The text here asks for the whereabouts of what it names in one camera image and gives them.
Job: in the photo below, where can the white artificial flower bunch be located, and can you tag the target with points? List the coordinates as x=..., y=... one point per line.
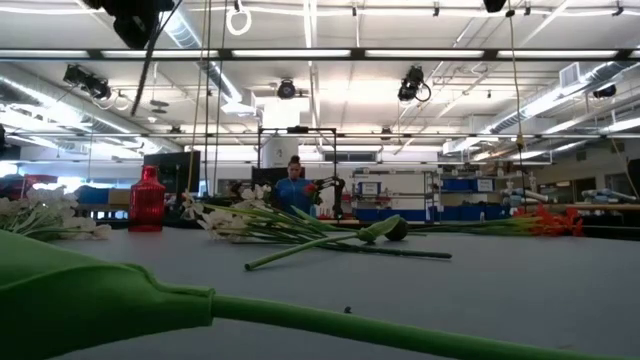
x=50, y=210
x=280, y=227

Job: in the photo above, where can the artificial tulip with green leaf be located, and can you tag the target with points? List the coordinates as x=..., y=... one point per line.
x=100, y=300
x=300, y=249

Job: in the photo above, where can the orange artificial flower bunch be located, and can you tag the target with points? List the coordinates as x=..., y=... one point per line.
x=550, y=225

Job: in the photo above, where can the background black robot arm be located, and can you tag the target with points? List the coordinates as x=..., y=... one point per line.
x=339, y=197

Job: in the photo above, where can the grey background robot arm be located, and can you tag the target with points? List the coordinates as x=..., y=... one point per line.
x=525, y=196
x=607, y=195

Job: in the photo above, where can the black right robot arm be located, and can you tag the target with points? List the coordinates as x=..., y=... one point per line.
x=495, y=5

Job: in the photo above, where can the red ribbed glass vase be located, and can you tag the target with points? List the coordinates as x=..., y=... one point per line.
x=146, y=205

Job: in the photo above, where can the background red flower bunch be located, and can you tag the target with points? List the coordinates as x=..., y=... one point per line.
x=311, y=189

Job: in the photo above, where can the person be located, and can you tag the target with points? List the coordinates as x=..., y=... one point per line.
x=295, y=195

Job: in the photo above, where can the white cylindrical tank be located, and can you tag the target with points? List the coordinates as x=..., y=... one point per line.
x=280, y=152

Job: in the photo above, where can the dark flat monitor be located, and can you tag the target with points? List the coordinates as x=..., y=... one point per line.
x=265, y=177
x=170, y=170

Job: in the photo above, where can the shelf with blue bins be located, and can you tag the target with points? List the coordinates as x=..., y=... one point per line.
x=450, y=212

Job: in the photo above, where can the cardboard box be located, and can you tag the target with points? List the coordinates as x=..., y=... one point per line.
x=120, y=196

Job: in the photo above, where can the blue box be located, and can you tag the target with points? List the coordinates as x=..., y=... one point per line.
x=92, y=195

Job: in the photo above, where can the wooden background table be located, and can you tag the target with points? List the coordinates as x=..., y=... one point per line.
x=600, y=206

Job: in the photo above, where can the red crate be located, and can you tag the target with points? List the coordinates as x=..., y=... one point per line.
x=35, y=179

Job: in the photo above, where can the black ceiling dome fixture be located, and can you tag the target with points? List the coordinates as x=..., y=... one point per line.
x=605, y=91

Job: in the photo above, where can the black metal frame stand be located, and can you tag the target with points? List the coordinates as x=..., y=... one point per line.
x=297, y=130

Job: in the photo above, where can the black ceiling camera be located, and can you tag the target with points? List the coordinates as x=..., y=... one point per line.
x=411, y=82
x=286, y=90
x=87, y=80

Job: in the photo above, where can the black overhead frame beam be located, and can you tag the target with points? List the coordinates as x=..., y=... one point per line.
x=357, y=54

